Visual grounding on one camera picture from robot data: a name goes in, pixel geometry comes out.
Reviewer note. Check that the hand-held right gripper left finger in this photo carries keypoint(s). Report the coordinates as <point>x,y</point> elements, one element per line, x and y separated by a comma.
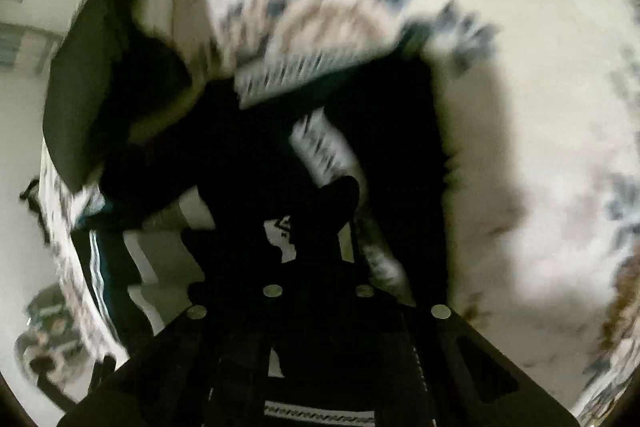
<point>235,314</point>

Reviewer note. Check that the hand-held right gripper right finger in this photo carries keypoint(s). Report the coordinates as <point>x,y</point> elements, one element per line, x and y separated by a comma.
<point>400,314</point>

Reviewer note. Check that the black garment with white stripes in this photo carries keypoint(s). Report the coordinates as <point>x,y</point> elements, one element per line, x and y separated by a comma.
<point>280,147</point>

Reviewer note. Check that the blurred grey clutter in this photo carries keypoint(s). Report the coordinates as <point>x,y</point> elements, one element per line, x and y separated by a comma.
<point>47,339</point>

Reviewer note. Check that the dark grey cloth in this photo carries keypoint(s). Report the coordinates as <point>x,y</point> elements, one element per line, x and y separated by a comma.
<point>90,82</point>

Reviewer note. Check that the white printed blanket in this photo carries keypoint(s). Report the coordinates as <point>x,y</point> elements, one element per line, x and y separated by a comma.
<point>500,57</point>

